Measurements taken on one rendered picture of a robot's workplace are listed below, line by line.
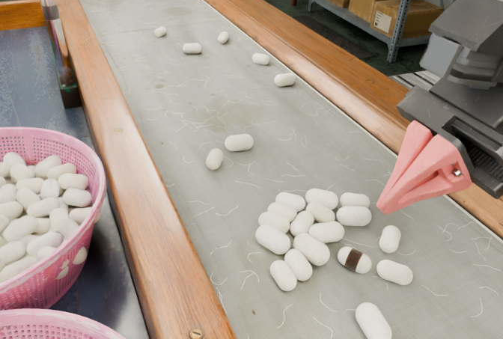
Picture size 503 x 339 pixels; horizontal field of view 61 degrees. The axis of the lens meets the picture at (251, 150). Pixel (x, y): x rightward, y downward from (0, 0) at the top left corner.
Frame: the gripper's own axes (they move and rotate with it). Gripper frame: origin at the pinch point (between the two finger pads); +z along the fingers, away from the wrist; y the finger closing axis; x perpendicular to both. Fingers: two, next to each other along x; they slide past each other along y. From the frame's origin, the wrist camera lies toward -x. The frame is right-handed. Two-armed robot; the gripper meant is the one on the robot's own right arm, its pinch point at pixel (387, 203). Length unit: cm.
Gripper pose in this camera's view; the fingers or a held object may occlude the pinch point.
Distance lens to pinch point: 38.9
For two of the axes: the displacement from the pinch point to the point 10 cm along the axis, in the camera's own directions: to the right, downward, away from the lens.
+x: 5.6, 4.8, 6.8
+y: 4.3, 5.4, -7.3
